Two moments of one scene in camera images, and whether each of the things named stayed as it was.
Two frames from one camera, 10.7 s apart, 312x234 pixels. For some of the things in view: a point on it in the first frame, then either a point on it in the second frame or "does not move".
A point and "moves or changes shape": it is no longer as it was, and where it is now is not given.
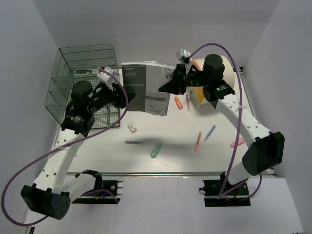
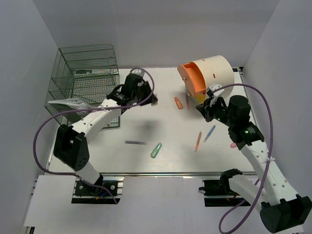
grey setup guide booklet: x=145 y=80 moves or changes shape
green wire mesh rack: x=74 y=64 does not move
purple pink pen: x=187 y=100 does not move
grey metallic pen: x=133 y=142 does not move
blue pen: x=209 y=134 does not move
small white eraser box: x=132 y=127 → x=154 y=103
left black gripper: x=120 y=101 → x=146 y=87
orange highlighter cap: x=178 y=103 does not move
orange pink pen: x=196 y=147 does not move
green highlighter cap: x=155 y=151 does not move
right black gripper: x=178 y=84 → x=204 y=109
